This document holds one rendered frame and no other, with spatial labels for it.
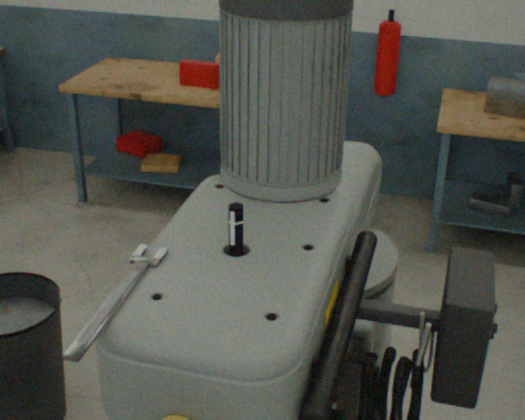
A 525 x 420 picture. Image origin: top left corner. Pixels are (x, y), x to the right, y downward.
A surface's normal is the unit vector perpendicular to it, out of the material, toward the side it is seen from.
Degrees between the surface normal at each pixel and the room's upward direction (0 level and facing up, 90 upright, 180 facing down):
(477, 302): 0
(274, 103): 90
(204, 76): 90
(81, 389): 0
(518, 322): 0
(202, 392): 90
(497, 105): 90
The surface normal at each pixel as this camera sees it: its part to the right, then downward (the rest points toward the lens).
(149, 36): -0.26, 0.44
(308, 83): 0.36, 0.43
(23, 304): 0.01, -0.89
